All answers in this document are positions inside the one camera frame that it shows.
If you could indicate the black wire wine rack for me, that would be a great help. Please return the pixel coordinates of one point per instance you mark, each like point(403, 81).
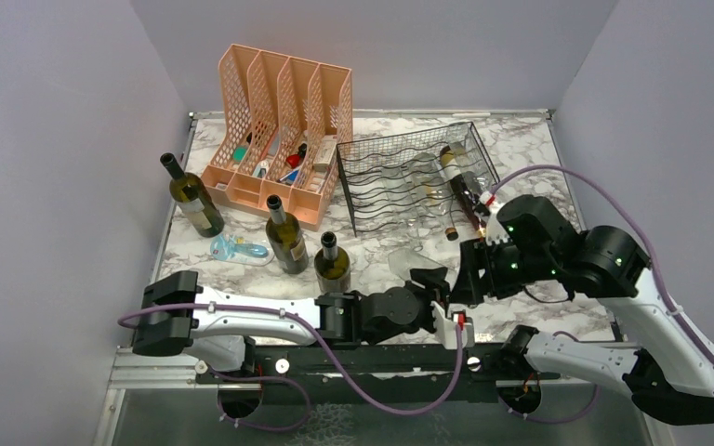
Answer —
point(379, 167)

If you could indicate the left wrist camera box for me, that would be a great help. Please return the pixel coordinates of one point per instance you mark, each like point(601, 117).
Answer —
point(452, 328)

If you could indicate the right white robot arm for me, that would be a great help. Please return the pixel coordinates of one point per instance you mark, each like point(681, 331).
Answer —
point(670, 376)

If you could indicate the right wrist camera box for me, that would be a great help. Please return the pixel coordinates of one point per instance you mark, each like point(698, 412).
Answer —
point(489, 203)

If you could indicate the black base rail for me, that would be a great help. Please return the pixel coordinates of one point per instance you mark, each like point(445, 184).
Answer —
point(391, 374)

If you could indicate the small white box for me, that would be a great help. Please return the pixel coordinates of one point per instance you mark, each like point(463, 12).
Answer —
point(325, 154)

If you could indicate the red wine gold cap bottle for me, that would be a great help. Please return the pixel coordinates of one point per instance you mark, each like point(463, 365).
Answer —
point(473, 201)

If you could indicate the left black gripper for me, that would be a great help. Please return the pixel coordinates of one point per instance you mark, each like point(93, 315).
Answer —
point(435, 289)

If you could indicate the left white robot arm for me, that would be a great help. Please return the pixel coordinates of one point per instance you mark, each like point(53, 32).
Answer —
point(180, 316)

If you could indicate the green bottle brown label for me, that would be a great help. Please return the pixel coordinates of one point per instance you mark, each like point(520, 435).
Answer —
point(285, 237)

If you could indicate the clear glass bottle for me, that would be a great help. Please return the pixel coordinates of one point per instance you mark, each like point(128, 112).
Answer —
point(402, 260)
point(374, 219)

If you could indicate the blue item in blister pack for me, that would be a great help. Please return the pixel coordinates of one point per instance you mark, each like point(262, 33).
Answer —
point(238, 250)

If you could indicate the teal small item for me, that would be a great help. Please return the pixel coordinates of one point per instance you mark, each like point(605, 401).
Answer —
point(239, 153)

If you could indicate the peach plastic file organizer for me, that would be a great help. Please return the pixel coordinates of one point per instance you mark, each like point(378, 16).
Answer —
point(273, 102)

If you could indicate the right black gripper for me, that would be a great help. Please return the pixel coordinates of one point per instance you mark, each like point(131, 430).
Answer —
point(469, 287)

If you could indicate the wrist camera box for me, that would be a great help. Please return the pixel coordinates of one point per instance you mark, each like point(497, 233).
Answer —
point(489, 203)
point(452, 328)

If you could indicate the green bottle cream label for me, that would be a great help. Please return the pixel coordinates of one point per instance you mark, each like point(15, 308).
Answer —
point(192, 198)

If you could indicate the clear bottle black cap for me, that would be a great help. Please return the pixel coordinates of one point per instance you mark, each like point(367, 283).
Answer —
point(433, 194)

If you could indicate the red small item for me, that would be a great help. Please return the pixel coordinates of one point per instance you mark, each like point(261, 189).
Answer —
point(295, 159)

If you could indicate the green bottle tan label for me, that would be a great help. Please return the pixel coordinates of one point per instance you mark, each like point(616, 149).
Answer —
point(332, 266)

